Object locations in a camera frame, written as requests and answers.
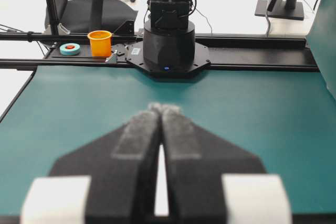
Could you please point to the black office chair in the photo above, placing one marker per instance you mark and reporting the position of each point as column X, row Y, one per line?
column 84, row 16

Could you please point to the teal tape roll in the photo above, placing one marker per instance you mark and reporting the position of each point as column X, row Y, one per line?
column 70, row 49

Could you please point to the black aluminium rail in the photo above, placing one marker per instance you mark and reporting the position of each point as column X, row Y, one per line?
column 225, row 53

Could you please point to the teal backdrop panel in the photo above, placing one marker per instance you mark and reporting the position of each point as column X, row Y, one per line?
column 321, row 39

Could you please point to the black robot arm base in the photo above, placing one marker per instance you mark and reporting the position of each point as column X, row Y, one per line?
column 168, row 47

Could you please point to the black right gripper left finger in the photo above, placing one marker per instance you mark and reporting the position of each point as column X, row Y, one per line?
column 109, row 180

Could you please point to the black monitor with stand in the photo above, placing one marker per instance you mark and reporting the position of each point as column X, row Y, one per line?
column 284, row 9

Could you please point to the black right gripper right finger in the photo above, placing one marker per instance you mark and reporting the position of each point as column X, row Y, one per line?
column 212, row 180

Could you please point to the orange plastic cup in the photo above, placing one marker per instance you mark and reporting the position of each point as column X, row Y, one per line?
column 100, row 43

